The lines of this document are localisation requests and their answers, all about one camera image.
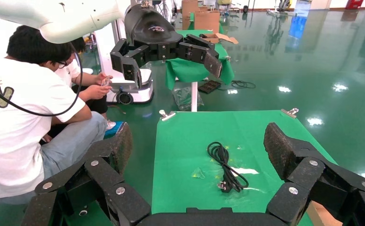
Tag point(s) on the tall cardboard box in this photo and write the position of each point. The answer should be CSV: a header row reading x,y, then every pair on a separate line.
x,y
188,12

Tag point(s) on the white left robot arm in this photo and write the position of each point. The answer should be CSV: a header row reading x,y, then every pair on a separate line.
x,y
76,18

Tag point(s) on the red cabinet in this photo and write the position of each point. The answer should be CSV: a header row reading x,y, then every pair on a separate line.
x,y
354,3

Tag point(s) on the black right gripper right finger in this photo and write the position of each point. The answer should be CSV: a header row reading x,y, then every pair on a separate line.
x,y
313,171

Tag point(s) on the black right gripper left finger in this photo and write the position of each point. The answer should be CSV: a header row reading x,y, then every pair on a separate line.
x,y
101,174

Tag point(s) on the person in white shirt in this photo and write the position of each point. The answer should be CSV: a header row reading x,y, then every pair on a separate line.
x,y
67,73

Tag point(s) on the black power strip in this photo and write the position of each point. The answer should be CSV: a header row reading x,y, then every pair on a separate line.
x,y
210,86

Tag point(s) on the clear tape scrap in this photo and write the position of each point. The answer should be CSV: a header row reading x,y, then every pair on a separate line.
x,y
198,174

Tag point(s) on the person with glasses and jeans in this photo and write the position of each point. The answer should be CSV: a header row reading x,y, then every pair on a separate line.
x,y
14,140

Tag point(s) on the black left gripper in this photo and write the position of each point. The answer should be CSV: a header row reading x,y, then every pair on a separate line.
x,y
151,34

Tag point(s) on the flat open cardboard box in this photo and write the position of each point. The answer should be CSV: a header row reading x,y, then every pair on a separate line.
x,y
213,38

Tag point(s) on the clear plastic bag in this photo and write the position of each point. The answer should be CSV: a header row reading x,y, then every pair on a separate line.
x,y
185,98

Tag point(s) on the white table leg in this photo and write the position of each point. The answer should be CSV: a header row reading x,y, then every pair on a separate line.
x,y
194,98

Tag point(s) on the large cardboard box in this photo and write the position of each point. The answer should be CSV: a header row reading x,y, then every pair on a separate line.
x,y
207,21

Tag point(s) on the silver binder clip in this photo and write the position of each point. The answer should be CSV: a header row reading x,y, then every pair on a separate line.
x,y
167,115
290,113

